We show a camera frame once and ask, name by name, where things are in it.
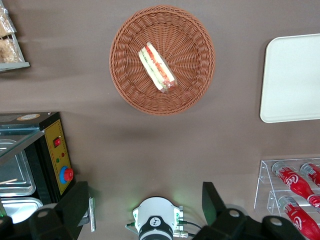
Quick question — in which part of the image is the beige plastic serving tray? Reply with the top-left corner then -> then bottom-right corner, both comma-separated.
259,33 -> 320,124

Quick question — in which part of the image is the black arm base cable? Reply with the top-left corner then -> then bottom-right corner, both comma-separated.
124,219 -> 204,238

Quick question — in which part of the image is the triangle sandwich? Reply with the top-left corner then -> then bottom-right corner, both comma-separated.
138,41 -> 179,95

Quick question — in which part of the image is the round brown wicker basket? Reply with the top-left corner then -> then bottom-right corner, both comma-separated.
108,4 -> 216,116

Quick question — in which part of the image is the steel warmer pan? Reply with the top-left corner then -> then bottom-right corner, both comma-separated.
0,139 -> 36,198
0,197 -> 45,225

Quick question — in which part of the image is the clear acrylic bottle rack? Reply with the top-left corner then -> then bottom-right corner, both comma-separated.
253,157 -> 320,240

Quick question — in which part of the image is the black glass food warmer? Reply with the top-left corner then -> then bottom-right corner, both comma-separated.
0,111 -> 76,226

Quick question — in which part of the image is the grey snack tray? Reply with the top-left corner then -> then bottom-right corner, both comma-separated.
0,0 -> 31,73

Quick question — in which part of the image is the clear rice cracker packet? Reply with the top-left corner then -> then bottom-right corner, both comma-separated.
0,6 -> 17,39
0,38 -> 24,64

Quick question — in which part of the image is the silver warmer drawer front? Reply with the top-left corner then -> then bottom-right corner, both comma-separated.
88,196 -> 97,233

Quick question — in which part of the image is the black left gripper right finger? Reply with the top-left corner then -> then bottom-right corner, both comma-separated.
191,181 -> 306,240

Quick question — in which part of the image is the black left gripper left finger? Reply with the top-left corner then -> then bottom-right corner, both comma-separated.
0,181 -> 90,240

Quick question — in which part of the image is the red cola bottle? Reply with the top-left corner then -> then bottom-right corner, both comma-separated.
299,162 -> 320,188
271,161 -> 320,208
277,195 -> 320,240

